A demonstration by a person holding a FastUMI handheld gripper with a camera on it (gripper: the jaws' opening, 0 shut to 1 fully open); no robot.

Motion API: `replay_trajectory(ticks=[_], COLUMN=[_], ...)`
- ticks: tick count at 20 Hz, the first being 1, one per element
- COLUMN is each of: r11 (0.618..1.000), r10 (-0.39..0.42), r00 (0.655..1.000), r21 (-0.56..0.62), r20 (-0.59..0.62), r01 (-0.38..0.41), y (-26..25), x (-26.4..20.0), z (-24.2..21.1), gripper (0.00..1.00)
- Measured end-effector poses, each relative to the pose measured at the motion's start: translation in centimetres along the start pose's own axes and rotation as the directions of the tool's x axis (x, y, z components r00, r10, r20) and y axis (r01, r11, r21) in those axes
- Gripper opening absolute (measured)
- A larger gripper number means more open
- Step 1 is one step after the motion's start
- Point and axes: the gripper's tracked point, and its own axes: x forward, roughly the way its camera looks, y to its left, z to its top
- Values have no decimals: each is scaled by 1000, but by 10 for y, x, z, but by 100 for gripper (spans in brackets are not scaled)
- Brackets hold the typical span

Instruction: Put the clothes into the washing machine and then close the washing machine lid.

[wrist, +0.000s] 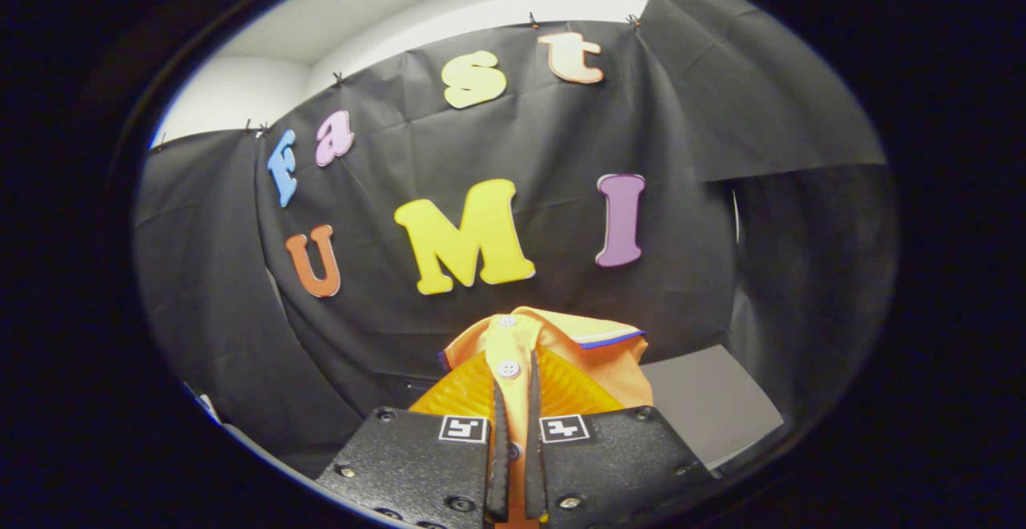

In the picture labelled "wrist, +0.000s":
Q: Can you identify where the orange polo shirt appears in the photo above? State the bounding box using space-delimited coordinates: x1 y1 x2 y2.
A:
438 306 654 529

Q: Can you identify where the beige cabinet with dark top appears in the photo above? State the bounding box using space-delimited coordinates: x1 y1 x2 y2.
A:
641 345 785 470

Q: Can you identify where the black backdrop cloth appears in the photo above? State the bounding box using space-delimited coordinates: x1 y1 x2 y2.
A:
132 0 899 482

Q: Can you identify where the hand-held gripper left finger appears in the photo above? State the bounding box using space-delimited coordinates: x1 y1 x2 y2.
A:
317 349 514 529

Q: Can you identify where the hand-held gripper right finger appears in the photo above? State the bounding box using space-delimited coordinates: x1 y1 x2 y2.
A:
525 349 714 529

